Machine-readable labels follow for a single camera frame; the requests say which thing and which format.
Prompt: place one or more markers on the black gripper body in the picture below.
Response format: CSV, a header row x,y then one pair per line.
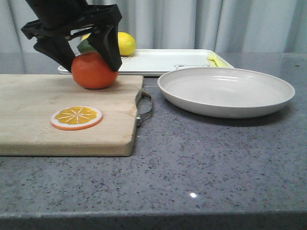
x,y
71,19

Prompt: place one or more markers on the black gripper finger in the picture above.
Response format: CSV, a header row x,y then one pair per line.
x,y
104,39
56,48

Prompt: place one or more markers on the orange fruit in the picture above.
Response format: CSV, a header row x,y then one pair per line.
x,y
90,71

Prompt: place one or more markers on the white round plate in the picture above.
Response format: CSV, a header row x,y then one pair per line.
x,y
225,92

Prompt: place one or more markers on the white bear print tray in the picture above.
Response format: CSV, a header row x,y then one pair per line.
x,y
156,62

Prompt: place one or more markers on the green lime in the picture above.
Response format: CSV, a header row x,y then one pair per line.
x,y
84,47

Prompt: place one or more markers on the wooden cutting board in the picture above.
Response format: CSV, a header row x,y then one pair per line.
x,y
51,115

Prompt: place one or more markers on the orange slice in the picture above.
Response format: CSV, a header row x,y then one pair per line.
x,y
76,118

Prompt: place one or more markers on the yellow plastic fork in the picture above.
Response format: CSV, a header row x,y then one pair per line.
x,y
216,61

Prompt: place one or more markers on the grey curtain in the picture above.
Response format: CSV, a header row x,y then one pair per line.
x,y
218,25

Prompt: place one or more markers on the metal cutting board handle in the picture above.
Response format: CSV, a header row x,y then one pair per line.
x,y
144,107

